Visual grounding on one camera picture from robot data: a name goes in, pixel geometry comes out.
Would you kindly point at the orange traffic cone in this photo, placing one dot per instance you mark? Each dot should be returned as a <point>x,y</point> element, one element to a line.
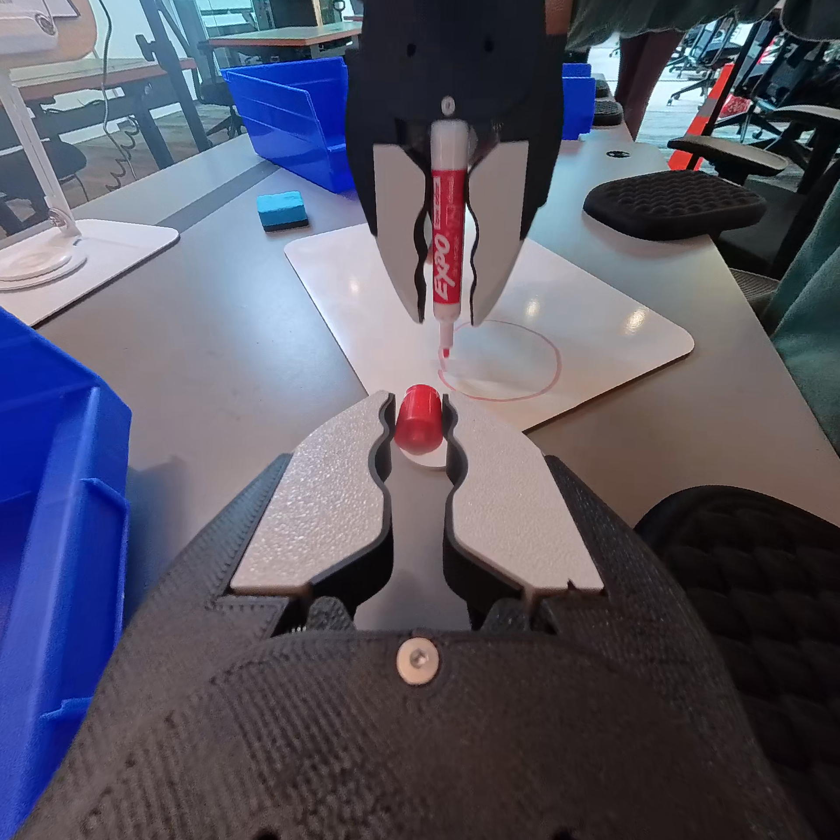
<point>702,124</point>

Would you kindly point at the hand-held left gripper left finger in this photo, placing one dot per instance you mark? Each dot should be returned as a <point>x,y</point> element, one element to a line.
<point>315,512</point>

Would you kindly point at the white stand with base plate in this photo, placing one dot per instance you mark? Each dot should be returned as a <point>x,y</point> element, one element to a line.
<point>124,246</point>

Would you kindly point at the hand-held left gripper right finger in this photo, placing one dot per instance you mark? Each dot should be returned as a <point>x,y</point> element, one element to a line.
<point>518,518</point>

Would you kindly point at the blue whiteboard eraser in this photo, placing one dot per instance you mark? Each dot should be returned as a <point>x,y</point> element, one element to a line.
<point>281,207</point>

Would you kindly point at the blue plastic bin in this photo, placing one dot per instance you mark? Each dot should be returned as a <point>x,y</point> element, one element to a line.
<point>59,525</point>
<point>289,124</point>
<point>577,98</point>

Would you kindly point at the black textured pad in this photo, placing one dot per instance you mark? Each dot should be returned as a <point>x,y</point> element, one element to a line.
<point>768,623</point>

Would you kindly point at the white whiteboard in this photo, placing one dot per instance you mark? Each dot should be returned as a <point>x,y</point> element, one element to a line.
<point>590,328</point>

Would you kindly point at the black armrest office chair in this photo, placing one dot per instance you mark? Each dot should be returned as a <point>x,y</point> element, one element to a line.
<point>728,154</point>

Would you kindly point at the person's right forearm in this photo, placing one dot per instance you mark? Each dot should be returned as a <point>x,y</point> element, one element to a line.
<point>656,16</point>

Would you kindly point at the red marker cap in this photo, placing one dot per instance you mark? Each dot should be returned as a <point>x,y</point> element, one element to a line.
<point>418,420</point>

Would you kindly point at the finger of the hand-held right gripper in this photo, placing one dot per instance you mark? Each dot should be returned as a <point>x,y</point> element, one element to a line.
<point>502,210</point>
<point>394,210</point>

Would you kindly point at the black honeycomb pad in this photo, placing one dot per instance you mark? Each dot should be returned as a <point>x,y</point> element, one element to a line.
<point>676,203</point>
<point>607,108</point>

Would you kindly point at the black metal pole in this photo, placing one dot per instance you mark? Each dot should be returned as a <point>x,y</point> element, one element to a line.
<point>177,85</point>

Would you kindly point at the wooden background desk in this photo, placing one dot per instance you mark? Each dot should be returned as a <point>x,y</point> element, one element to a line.
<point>131,69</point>
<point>282,36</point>

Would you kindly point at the grey mesh chair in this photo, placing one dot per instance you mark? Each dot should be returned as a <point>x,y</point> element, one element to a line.
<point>754,289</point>

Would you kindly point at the red dry erase marker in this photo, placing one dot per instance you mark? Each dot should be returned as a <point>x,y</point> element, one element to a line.
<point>449,216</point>

